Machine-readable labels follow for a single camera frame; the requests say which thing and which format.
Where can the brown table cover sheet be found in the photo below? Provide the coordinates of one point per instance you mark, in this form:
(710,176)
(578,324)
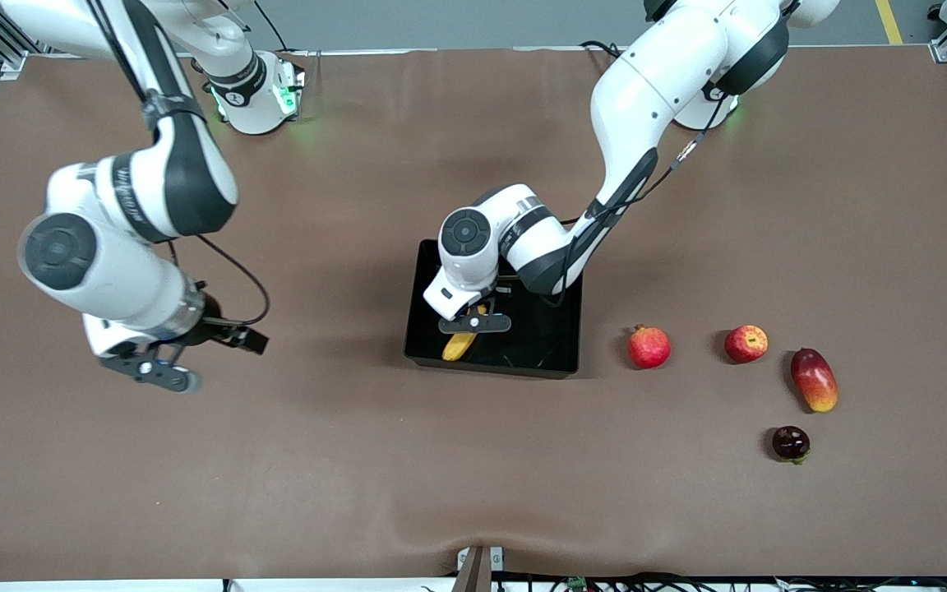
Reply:
(276,477)

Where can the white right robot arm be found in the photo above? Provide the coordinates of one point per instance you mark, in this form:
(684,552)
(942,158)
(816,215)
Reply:
(120,271)

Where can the red yellow apple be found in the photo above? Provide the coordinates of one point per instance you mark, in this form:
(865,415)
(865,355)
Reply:
(746,344)

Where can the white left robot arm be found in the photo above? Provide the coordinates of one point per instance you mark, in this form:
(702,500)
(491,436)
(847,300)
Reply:
(654,90)

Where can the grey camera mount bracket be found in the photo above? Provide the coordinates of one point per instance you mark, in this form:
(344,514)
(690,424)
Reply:
(478,567)

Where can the red yellow mango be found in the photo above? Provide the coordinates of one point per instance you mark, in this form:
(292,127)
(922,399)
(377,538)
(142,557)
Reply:
(815,381)

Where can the yellow banana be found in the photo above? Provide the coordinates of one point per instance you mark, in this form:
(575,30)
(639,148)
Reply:
(459,347)

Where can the dark purple round fruit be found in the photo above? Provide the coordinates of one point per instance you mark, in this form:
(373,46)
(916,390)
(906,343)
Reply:
(790,442)

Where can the red pomegranate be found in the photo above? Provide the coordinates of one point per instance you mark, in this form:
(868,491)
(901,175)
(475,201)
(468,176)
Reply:
(649,348)

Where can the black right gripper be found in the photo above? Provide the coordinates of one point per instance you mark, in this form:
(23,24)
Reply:
(214,321)

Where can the black plastic box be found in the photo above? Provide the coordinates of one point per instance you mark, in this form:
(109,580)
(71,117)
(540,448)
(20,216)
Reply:
(539,337)

